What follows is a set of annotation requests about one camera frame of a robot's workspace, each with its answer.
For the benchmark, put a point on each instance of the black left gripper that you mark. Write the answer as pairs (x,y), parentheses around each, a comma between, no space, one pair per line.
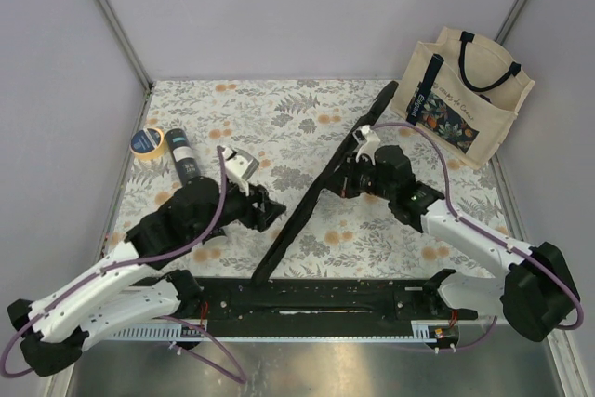
(257,217)

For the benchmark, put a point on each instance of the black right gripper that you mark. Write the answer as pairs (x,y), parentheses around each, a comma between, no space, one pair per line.
(347,184)

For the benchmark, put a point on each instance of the black Crossway racket cover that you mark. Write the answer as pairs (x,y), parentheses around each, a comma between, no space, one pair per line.
(302,214)

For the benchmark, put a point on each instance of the black Boka shuttlecock tube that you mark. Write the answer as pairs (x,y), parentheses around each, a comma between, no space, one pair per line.
(182,155)

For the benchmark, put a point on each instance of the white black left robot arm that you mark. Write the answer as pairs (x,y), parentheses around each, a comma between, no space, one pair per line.
(53,332)

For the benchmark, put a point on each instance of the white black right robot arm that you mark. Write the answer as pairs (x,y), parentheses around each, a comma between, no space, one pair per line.
(531,287)

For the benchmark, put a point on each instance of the cream canvas tote bag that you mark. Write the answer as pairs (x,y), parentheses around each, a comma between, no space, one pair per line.
(466,91)

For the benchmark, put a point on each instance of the yellow masking tape roll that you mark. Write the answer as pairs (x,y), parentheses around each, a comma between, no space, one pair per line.
(147,144)

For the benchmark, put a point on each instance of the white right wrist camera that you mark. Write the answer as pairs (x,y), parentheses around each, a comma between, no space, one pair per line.
(368,142)

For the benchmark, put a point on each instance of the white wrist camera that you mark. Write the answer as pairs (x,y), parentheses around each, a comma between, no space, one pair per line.
(368,142)
(239,165)

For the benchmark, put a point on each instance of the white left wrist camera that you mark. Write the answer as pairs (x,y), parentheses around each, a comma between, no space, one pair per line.
(239,165)

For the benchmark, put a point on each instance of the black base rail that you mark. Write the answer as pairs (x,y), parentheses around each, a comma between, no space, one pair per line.
(296,310)

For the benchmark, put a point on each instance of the aluminium frame post left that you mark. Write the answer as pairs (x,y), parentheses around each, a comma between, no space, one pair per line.
(122,40)

